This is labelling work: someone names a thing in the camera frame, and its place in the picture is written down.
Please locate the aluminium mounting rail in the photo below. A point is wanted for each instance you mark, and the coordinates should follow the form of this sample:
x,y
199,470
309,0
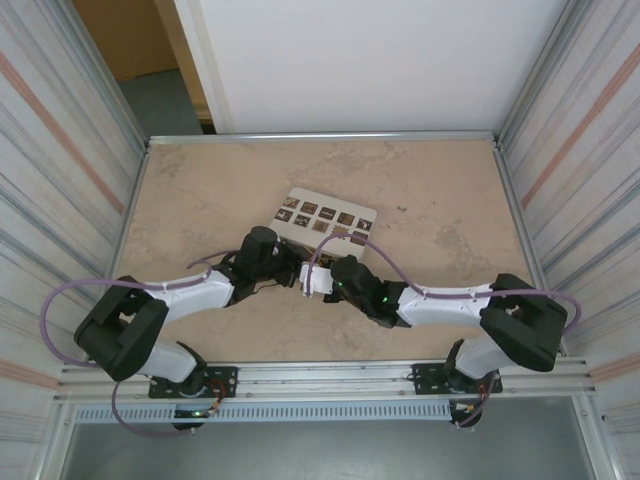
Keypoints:
x,y
325,377

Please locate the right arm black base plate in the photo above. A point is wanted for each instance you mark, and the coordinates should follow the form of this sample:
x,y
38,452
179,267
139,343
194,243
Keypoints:
x,y
427,377

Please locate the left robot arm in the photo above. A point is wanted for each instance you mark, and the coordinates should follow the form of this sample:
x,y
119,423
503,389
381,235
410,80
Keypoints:
x,y
185,295

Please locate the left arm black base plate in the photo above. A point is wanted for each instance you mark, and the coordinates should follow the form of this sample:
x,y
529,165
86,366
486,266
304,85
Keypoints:
x,y
225,380

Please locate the white box with patterned tiles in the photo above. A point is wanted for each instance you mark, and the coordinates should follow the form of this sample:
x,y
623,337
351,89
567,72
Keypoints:
x,y
325,200

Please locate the aluminium frame side bar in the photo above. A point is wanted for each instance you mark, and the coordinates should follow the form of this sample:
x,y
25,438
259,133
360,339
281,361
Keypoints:
x,y
525,240
127,225

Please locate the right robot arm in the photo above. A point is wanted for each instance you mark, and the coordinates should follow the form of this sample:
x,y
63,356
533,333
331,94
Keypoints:
x,y
440,307

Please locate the aluminium frame crossbar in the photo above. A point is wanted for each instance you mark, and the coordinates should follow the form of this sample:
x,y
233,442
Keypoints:
x,y
325,137

